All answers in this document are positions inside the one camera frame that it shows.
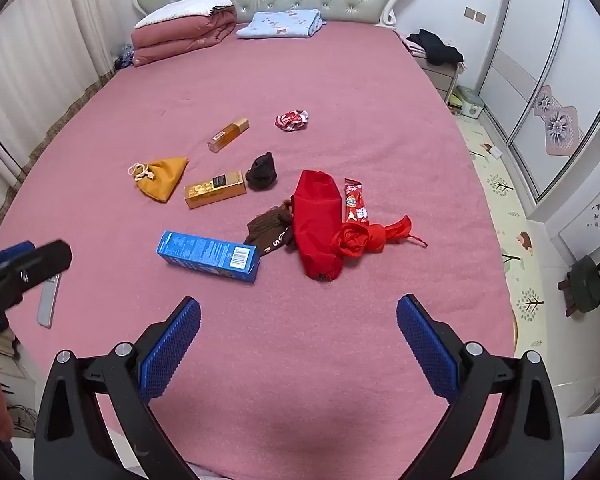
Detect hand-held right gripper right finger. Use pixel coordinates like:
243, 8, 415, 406
396, 294, 566, 480

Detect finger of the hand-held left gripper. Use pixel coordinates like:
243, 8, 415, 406
0, 240, 73, 341
0, 241, 37, 272

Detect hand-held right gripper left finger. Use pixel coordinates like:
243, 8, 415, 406
35, 296, 202, 480

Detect blue box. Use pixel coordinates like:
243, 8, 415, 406
156, 231, 261, 284

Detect red plastic bag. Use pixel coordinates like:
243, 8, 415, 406
330, 215, 428, 263

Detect brown ribbed sock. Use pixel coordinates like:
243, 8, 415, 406
245, 200, 297, 258

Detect red candy packet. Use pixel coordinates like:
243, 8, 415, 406
342, 177, 372, 226

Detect red cloth bag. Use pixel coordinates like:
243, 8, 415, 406
291, 170, 345, 281

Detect grey remote control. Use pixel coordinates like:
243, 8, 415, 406
36, 274, 62, 329

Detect pink bed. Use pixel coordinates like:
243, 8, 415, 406
0, 20, 518, 480

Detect cream printed play mat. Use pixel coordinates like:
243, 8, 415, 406
452, 110, 548, 356

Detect gold box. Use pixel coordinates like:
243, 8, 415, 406
184, 170, 247, 210

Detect green round stool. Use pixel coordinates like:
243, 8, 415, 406
557, 255, 600, 317

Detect dark brown balled sock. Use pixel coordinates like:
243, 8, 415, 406
245, 151, 278, 192

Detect beige curtain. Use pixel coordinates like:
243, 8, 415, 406
0, 0, 153, 251

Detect white cabinet with stickers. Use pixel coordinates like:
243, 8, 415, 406
527, 155, 600, 281

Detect amber bottle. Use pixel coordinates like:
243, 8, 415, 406
207, 117, 251, 153

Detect green white storage box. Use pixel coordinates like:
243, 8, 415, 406
450, 85, 486, 120

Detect crumpled red white wrapper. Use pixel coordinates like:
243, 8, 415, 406
275, 109, 310, 132

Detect pink folded quilt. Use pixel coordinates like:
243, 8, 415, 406
131, 4, 238, 68

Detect grey nightstand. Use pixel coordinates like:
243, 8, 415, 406
412, 55, 466, 106

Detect white pillow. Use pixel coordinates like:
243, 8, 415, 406
135, 0, 236, 29

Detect black clothes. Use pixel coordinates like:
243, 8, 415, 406
406, 28, 465, 67

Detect white floral wardrobe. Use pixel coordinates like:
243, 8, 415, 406
477, 0, 600, 206

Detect blue folded blanket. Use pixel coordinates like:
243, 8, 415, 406
236, 9, 326, 40

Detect yellow drawstring pouch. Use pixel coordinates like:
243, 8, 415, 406
127, 156, 190, 204

